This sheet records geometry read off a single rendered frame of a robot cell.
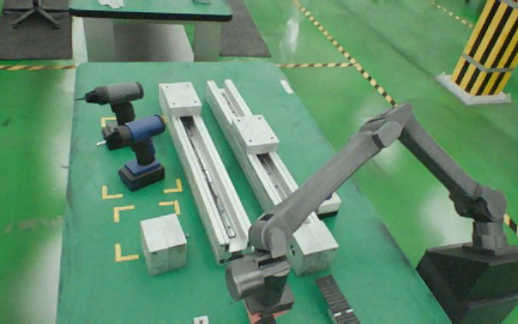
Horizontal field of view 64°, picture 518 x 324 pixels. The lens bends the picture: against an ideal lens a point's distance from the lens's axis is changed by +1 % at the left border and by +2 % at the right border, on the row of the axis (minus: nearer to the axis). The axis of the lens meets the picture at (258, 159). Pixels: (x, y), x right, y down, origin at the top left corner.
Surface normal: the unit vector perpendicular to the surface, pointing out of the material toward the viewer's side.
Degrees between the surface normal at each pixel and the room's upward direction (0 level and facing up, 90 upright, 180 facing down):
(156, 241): 0
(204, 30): 90
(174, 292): 0
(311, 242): 0
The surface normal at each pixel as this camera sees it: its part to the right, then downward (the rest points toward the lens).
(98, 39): 0.27, 0.63
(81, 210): 0.14, -0.77
